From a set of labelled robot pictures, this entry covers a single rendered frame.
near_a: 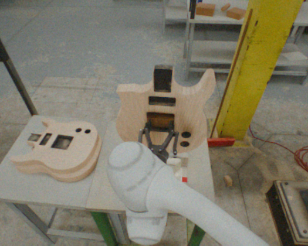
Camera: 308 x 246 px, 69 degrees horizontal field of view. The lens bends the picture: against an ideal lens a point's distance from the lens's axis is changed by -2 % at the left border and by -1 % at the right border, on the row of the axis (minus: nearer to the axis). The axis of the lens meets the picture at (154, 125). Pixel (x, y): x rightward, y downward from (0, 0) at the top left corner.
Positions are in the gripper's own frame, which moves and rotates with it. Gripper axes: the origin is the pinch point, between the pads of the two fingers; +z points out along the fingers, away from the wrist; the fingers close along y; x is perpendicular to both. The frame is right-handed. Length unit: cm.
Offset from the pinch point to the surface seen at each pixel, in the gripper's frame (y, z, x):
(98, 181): -31, -2, -44
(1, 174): -85, -3, -46
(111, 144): -30, 22, -43
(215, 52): 58, 258, -103
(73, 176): -44, -2, -42
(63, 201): -46, -13, -47
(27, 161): -70, 2, -38
